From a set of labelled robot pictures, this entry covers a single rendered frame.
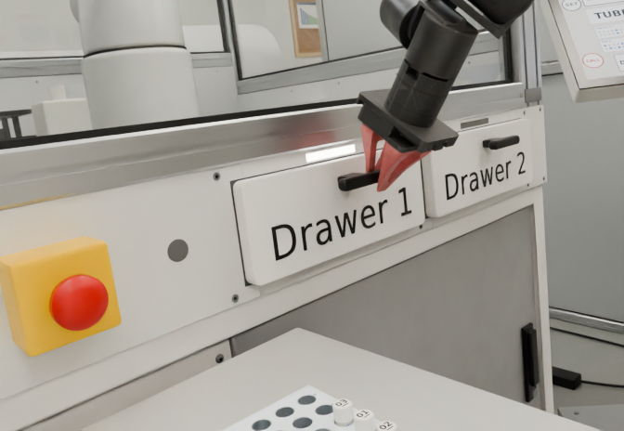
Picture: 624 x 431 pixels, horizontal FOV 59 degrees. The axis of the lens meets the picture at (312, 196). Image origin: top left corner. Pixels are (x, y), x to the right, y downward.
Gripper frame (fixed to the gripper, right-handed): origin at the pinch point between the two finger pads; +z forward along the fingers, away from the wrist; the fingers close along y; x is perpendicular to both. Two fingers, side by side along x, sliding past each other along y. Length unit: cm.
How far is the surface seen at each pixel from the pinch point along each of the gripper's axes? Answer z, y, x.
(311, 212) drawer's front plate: 3.3, 1.0, 8.6
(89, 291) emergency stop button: 0.1, -3.1, 35.3
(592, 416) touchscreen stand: 79, -37, -100
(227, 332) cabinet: 13.3, -3.0, 19.9
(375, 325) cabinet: 20.0, -7.2, -3.2
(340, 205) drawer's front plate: 3.4, 0.8, 4.0
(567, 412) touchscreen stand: 83, -32, -98
